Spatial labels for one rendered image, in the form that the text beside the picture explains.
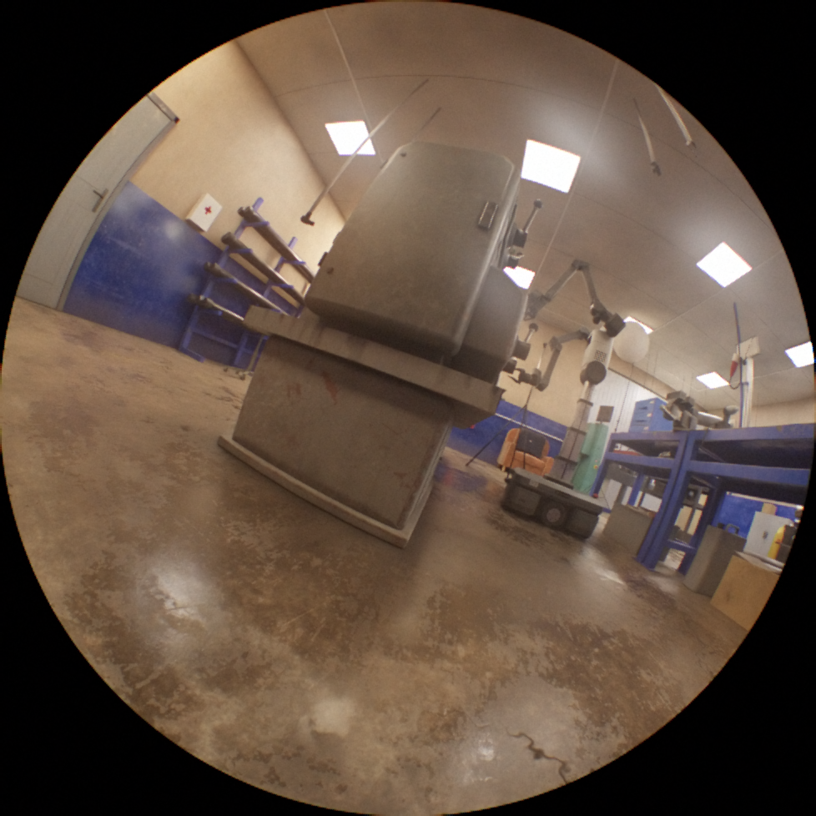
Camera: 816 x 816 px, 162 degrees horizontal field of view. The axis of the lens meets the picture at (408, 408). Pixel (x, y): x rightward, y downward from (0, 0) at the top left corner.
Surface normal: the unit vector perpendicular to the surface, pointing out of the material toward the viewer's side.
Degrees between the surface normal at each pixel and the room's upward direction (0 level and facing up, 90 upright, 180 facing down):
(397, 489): 90
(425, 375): 90
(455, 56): 180
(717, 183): 180
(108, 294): 90
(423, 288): 90
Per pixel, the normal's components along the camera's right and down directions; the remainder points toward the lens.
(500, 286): -0.16, -0.09
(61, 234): 0.91, 0.36
